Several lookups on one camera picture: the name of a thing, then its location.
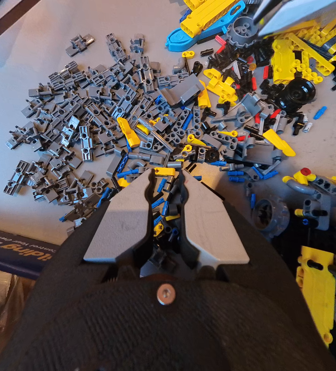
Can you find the grey desk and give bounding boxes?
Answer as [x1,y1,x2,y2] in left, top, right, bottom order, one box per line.
[0,0,336,247]

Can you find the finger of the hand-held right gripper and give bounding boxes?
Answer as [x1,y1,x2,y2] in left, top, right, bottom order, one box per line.
[258,0,336,37]
[253,0,284,25]

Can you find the long yellow holed liftarm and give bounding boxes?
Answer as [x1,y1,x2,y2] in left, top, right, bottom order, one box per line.
[287,33,335,76]

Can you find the blue brick separator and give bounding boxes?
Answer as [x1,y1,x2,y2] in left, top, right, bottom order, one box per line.
[165,0,246,53]

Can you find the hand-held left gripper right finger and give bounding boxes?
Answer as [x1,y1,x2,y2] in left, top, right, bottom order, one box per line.
[180,170,250,269]

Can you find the black toothed wheel hub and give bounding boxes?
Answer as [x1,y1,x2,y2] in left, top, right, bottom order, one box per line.
[277,78,316,112]

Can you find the stack of yellow holed panels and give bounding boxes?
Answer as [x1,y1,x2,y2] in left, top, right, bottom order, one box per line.
[180,0,239,38]

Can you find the grey toothed wheel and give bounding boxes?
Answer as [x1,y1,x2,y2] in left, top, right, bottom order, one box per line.
[225,16,258,48]

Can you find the pile of grey track links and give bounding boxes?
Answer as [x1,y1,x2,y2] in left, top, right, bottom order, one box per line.
[3,33,192,229]

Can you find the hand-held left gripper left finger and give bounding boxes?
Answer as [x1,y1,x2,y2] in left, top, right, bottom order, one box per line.
[83,169,154,268]

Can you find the yellow black brick vehicle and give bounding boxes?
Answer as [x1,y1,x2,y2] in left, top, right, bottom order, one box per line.
[245,168,336,348]

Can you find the pile of grey bricks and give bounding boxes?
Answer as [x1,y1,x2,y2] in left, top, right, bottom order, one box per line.
[59,43,336,261]

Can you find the small yellow curved panel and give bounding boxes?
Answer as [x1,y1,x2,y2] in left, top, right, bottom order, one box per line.
[116,117,141,148]

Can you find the dark blue cardboard box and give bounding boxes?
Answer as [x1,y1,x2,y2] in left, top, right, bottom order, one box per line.
[0,226,59,280]

